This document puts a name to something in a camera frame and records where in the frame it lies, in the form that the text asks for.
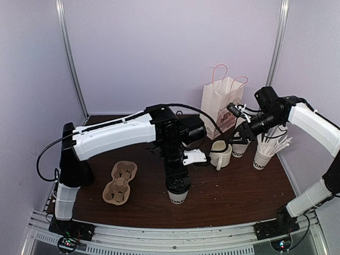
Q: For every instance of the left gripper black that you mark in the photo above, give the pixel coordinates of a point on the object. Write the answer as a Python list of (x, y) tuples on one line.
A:
[(170, 173)]

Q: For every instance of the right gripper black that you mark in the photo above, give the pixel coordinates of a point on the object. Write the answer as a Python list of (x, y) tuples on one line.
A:
[(246, 129)]

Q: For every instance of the stack of white paper cups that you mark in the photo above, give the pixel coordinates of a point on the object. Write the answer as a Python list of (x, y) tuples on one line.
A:
[(238, 150)]

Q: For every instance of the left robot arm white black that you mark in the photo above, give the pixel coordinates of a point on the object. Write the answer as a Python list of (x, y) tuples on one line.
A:
[(156, 124)]

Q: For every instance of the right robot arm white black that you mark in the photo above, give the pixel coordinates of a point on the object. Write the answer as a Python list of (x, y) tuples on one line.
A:
[(277, 110)]

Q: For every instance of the white paper takeout bag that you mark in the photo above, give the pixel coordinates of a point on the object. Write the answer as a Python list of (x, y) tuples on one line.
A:
[(215, 98)]

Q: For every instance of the cream ribbed ceramic mug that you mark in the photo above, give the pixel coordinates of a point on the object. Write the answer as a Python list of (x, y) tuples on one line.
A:
[(221, 158)]

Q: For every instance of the paper cup holding straws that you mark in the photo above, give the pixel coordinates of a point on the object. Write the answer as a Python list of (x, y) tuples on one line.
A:
[(260, 160)]

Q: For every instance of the bundle of white straws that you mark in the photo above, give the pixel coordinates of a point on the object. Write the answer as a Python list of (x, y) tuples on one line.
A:
[(275, 140)]

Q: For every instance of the cardboard two-cup carrier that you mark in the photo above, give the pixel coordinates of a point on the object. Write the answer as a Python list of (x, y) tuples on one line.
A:
[(118, 190)]

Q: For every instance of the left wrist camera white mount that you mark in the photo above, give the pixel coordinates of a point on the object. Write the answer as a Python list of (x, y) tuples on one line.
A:
[(194, 156)]

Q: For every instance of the aluminium front rail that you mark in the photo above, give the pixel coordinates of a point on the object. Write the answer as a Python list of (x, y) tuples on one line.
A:
[(233, 239)]

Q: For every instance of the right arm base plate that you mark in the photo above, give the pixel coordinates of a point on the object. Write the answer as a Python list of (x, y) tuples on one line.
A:
[(272, 229)]

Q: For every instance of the right aluminium wall post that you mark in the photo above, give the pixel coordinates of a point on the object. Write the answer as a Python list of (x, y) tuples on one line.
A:
[(280, 34)]

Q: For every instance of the aluminium wall post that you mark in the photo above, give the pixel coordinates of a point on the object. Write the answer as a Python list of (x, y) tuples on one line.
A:
[(69, 56), (280, 34)]

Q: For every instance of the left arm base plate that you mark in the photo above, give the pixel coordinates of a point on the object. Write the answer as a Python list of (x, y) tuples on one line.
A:
[(74, 229)]

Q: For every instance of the left aluminium wall post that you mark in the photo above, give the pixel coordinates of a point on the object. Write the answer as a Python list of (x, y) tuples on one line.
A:
[(69, 56)]

